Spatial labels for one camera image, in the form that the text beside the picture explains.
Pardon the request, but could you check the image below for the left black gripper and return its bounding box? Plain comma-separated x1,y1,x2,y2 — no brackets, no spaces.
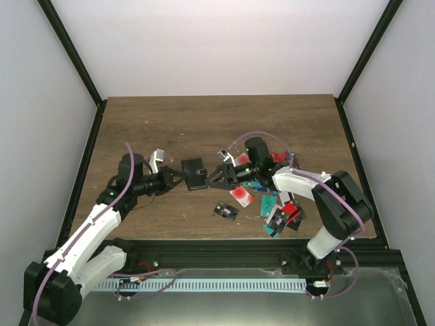
135,166,188,197

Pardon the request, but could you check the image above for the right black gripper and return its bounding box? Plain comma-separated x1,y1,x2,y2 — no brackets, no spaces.
205,163,259,191

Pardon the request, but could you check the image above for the black leather card holder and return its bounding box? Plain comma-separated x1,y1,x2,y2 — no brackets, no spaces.
181,157,208,191

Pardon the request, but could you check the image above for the white card red circle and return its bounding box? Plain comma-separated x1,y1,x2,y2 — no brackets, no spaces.
230,186,254,208

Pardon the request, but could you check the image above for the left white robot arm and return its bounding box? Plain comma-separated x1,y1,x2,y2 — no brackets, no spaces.
23,149,186,325

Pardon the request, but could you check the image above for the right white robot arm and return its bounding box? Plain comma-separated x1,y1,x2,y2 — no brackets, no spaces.
205,137,375,274

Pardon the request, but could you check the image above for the teal card upper pile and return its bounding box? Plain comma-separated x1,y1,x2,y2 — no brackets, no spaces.
242,181,262,189

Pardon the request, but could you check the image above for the black VIP card centre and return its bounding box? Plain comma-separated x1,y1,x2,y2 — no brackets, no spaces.
213,201,239,222

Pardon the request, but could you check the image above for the teal VIP card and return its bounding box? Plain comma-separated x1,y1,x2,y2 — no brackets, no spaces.
260,195,277,217

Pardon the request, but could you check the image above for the black VIP card right pile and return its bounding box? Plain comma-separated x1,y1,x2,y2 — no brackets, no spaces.
265,208,290,237

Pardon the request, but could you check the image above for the red card right pile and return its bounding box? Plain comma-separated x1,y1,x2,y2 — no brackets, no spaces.
282,202,301,222

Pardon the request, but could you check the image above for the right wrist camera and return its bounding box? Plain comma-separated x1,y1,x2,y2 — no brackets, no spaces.
217,149,236,166

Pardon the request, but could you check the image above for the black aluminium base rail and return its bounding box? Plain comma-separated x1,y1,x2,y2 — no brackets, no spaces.
84,238,404,276

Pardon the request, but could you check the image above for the light blue cable duct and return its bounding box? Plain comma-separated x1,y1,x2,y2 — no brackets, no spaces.
93,278,307,294

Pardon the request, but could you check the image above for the left black frame post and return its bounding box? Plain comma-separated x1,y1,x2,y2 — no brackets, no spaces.
37,0,103,106

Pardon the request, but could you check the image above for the black frame post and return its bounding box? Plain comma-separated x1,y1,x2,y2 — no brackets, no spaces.
334,0,404,103
37,0,103,106

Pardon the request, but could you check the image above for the right black frame post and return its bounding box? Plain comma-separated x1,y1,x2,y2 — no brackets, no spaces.
334,0,404,103

